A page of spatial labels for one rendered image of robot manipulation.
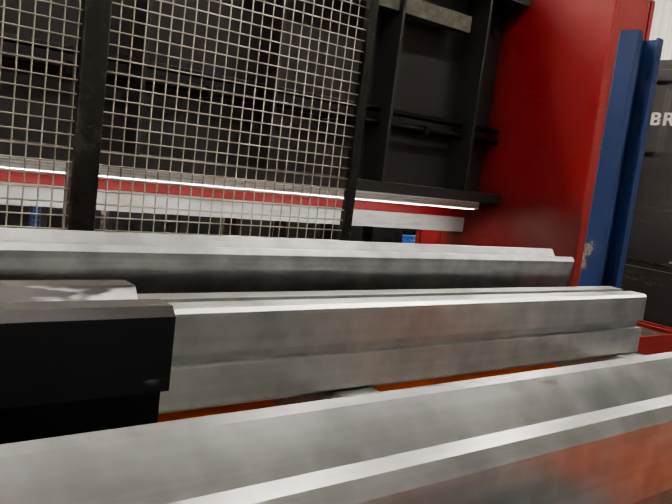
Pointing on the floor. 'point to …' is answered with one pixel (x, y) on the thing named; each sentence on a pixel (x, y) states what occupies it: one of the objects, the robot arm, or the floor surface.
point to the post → (88, 114)
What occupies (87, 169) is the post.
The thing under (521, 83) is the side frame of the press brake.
